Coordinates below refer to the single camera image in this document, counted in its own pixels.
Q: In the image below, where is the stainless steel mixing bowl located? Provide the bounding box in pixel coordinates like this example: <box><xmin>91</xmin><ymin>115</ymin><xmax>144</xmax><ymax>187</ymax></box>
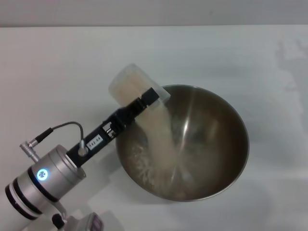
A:
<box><xmin>115</xmin><ymin>84</ymin><xmax>250</xmax><ymax>203</ymax></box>

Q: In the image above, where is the clear plastic cup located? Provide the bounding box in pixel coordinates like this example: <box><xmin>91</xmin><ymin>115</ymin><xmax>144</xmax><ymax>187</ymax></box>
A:
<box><xmin>107</xmin><ymin>63</ymin><xmax>172</xmax><ymax>114</ymax></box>

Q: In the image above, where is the left arm cable with connector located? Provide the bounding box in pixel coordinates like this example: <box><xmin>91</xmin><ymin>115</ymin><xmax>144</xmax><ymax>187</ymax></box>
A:
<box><xmin>19</xmin><ymin>122</ymin><xmax>89</xmax><ymax>161</ymax></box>

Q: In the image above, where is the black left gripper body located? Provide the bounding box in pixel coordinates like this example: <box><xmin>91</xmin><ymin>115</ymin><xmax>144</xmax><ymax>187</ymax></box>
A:
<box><xmin>66</xmin><ymin>115</ymin><xmax>126</xmax><ymax>168</ymax></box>

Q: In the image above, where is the uncooked white rice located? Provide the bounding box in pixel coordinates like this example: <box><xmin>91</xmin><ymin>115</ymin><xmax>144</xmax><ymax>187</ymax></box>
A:
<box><xmin>109</xmin><ymin>69</ymin><xmax>185</xmax><ymax>193</ymax></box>

